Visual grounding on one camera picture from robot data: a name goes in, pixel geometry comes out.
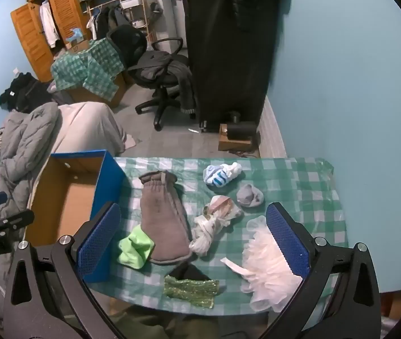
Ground black office chair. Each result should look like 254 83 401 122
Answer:
106 25 197 131

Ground black bag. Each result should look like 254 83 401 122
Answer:
0 72 55 114

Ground metal shelf rack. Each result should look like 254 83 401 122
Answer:
117 0 155 43

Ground black cylindrical device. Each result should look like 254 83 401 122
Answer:
226 112 258 141

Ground dark hanging clothes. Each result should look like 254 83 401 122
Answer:
86 5 123 42

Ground blue cardboard box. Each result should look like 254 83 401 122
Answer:
24 150 125 284

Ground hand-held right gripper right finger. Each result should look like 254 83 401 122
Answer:
266 201 382 339

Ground black cloth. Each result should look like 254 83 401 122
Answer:
168 263 213 282

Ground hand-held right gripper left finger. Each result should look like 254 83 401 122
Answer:
3 201 123 339

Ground small grey sock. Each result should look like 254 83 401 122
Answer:
236 183 265 208

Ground green sequin band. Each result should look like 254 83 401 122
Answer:
164 274 220 310

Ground white hanging garment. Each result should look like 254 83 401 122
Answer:
39 0 62 49

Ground green checked tablecloth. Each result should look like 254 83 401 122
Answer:
84 156 350 317

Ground beige blanket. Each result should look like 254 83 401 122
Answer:
49 101 143 160

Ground white ribbed panel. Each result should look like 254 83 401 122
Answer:
256 97 288 158

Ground bright green cloth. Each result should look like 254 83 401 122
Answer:
117 225 156 270

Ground grey quilted jacket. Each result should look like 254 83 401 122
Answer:
0 102 62 220

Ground grey garment on chair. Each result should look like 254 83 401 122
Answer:
176 63 198 119

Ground large brown cardboard box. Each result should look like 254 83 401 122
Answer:
62 70 135 109

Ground wooden louvred wardrobe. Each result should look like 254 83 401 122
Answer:
10 0 97 84

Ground black fabric wardrobe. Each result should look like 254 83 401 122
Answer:
172 0 291 133

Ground grey fleece sock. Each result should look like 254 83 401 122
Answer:
138 170 192 265

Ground white blue striped sock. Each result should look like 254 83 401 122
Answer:
202 162 243 187

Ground green checked cloth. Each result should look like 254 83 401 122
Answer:
51 38 127 100

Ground white mesh bath pouf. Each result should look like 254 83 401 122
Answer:
220 216 305 313

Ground small wooden box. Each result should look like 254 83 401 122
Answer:
218 123 261 158

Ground tangled cables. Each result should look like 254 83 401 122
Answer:
228 147 258 158

